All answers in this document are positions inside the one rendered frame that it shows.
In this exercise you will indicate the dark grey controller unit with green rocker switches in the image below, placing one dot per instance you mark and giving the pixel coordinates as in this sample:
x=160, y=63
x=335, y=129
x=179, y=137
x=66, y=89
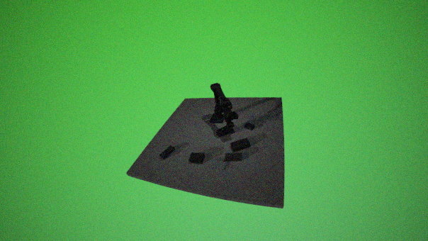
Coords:
x=223, y=131

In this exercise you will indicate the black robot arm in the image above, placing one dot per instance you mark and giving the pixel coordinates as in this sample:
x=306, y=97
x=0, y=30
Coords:
x=222, y=106

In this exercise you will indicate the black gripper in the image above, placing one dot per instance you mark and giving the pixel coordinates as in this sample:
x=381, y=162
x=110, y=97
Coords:
x=229, y=123

